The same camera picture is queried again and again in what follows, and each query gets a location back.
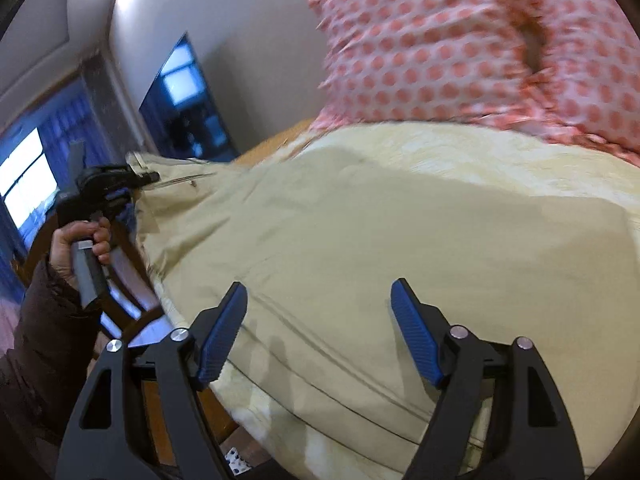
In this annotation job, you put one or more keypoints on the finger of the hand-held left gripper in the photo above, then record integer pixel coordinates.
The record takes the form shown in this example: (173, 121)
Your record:
(140, 178)

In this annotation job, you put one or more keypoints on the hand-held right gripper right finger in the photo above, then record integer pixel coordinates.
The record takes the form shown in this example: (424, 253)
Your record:
(415, 327)

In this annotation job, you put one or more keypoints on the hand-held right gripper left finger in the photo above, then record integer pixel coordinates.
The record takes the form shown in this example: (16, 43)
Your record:
(222, 332)

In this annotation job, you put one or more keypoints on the beige pants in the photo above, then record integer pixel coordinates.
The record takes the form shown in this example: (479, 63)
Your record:
(360, 260)

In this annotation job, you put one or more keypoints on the person's left forearm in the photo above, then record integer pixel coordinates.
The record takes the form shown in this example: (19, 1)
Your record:
(45, 350)

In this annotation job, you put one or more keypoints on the person's left hand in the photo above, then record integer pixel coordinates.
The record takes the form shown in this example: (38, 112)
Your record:
(75, 252)

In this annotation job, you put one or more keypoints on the window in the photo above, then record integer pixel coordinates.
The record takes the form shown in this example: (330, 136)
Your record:
(25, 175)

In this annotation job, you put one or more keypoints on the blue curtain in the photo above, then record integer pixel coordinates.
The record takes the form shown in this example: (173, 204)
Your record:
(75, 110)

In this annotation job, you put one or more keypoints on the cream bed sheet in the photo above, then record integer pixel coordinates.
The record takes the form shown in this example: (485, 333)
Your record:
(450, 145)

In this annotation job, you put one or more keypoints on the pink polka-dot pillow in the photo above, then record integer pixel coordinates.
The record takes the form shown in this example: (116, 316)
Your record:
(470, 45)

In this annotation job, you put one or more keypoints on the wall-mounted television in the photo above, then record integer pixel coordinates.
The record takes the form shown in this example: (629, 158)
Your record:
(187, 105)

